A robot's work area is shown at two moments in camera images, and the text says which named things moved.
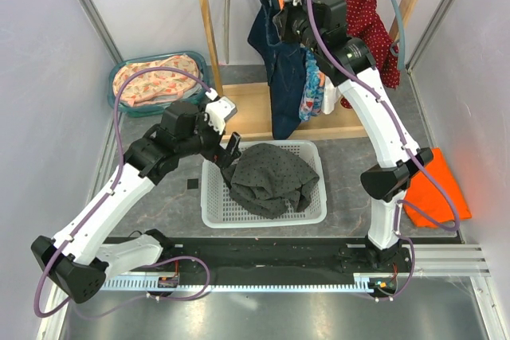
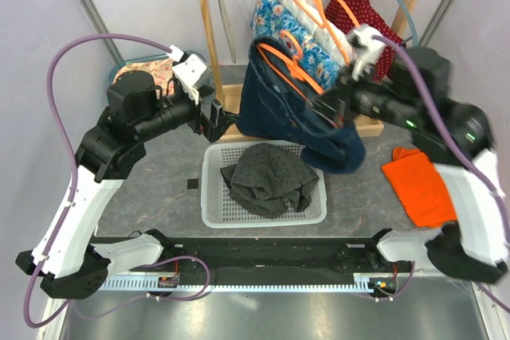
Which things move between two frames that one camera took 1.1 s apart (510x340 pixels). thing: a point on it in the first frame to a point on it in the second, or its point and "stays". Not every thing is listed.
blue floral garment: x=311 y=103 to x=269 y=17
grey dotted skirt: x=267 y=180 stays
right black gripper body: x=293 y=26 to x=349 y=91
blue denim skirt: x=285 y=60 to x=278 y=100
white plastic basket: x=219 y=211 stays
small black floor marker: x=193 y=184 stays
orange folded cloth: x=427 y=194 stays
